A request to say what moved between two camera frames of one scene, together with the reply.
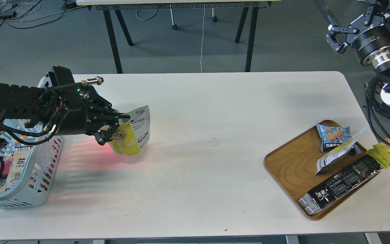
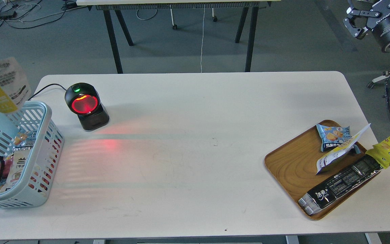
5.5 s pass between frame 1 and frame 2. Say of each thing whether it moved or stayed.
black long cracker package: stayed
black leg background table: stayed
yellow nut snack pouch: moved
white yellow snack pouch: stayed
